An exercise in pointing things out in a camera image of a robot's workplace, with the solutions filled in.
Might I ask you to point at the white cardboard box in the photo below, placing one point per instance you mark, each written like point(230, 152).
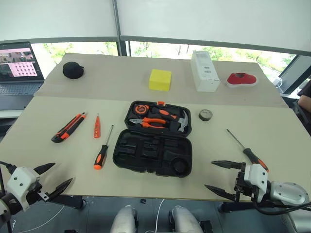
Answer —
point(206, 72)

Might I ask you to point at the black electrical tape roll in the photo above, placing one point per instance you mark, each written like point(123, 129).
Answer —
point(205, 115)

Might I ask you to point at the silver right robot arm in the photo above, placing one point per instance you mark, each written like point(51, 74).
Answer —
point(289, 194)

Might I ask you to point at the black round pouch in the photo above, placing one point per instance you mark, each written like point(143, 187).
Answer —
point(72, 70)

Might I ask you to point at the seated person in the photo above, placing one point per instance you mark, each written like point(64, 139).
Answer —
point(305, 99)

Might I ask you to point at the yellow foam block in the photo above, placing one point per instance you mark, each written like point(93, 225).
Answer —
point(160, 80)

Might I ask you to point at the orange voltage tester pen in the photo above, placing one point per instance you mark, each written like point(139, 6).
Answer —
point(97, 127)

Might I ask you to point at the silver rounded robot leg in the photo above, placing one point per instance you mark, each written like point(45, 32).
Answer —
point(124, 221)
point(184, 221)

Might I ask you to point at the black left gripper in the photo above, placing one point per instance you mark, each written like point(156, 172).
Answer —
point(35, 194)

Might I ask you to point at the grey window frame post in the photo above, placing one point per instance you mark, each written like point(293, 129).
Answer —
point(117, 26)

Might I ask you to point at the orange black utility knife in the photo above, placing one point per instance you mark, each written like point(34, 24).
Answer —
point(69, 128)

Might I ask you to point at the brown paper table cover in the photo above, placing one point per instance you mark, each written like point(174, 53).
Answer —
point(116, 82)

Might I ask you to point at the orange black tape measure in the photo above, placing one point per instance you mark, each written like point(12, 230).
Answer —
point(140, 109)

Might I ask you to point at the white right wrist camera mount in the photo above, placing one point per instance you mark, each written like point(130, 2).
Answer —
point(257, 177)

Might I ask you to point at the black plastic tool case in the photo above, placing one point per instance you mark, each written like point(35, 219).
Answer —
point(153, 155)

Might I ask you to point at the red and white shoe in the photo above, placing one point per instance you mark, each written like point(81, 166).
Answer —
point(241, 80)

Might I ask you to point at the black laptop computer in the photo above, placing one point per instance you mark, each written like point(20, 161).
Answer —
point(19, 72)

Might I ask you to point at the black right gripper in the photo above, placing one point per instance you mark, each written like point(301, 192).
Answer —
point(240, 187)

